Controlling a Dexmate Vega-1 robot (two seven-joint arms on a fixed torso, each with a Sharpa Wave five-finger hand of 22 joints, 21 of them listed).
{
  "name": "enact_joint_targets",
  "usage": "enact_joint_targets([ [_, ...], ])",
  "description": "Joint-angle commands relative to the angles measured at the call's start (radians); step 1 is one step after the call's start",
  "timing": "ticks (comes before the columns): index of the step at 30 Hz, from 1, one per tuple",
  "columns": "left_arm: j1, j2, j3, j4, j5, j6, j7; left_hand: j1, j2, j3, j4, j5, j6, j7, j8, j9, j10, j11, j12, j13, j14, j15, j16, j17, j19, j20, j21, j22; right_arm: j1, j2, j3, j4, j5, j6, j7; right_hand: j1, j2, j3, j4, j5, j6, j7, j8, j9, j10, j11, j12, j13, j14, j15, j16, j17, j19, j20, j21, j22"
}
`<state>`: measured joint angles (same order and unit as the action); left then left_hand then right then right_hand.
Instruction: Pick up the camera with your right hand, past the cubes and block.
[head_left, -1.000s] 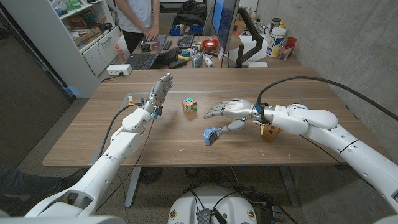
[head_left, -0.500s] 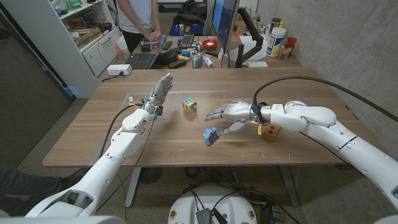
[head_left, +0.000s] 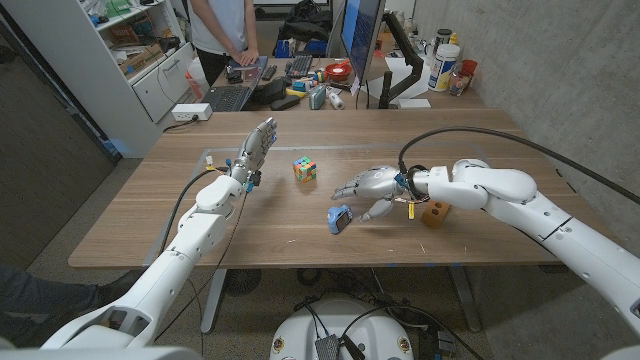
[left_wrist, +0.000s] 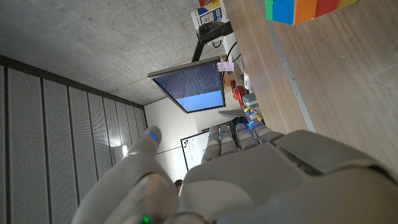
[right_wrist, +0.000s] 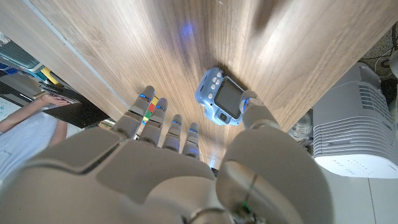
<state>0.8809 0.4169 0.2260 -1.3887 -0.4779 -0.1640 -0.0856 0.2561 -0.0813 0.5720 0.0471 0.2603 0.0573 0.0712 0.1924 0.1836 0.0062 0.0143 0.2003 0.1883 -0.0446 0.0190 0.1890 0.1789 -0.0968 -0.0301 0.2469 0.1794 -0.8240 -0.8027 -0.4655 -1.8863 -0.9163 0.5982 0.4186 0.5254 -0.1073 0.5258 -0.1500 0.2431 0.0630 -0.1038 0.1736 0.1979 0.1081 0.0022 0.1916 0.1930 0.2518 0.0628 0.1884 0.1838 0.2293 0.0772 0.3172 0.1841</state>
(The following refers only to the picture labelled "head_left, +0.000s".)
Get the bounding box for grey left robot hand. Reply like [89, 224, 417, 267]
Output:
[228, 117, 279, 187]

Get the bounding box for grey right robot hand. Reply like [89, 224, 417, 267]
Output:
[330, 164, 409, 224]

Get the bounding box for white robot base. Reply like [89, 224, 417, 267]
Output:
[269, 298, 415, 360]

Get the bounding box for orange wooden block with holes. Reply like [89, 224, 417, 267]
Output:
[420, 200, 451, 230]

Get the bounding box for multicolour puzzle cube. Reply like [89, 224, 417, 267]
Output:
[292, 155, 318, 184]

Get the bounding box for flat black case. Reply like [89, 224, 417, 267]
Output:
[269, 94, 301, 112]

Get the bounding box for black pouch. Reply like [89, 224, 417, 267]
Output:
[252, 77, 294, 106]

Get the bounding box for dark laptop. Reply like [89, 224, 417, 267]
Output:
[200, 55, 269, 113]

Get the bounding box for white power strip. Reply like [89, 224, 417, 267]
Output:
[171, 102, 214, 123]

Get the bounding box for teal box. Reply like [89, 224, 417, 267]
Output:
[308, 84, 327, 111]

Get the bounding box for black keyboard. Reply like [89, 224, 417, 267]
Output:
[284, 54, 314, 79]

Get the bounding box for white paper sheet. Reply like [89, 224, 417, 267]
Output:
[367, 55, 436, 101]

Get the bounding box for red bowl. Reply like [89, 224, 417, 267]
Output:
[324, 60, 354, 83]

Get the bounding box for blue plastic crate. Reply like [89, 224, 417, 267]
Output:
[273, 38, 329, 59]

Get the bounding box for person in white shirt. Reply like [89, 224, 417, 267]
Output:
[187, 0, 261, 87]

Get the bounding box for white wipes canister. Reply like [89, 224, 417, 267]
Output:
[427, 43, 461, 93]

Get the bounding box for black floor fan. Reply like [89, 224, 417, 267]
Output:
[223, 268, 263, 297]

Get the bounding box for black backpack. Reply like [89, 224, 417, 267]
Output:
[277, 0, 334, 44]

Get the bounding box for cardboard box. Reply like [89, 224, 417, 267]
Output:
[118, 43, 165, 76]

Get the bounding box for grey table leg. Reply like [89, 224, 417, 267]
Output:
[448, 264, 482, 333]
[200, 268, 229, 335]

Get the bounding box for computer monitor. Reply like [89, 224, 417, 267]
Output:
[339, 0, 387, 84]

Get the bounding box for white shelf cabinet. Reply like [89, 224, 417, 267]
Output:
[0, 0, 199, 159]

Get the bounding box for grey mesh electronics box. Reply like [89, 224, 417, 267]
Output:
[314, 334, 341, 360]

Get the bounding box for person in dark trousers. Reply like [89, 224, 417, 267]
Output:
[0, 264, 141, 349]

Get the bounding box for blue toy camera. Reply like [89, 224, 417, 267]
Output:
[327, 203, 354, 236]

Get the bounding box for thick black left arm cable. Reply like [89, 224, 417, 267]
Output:
[157, 167, 231, 251]

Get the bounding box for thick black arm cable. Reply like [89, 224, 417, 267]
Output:
[157, 167, 231, 251]
[397, 125, 640, 206]

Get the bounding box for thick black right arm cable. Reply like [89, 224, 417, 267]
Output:
[397, 125, 640, 206]

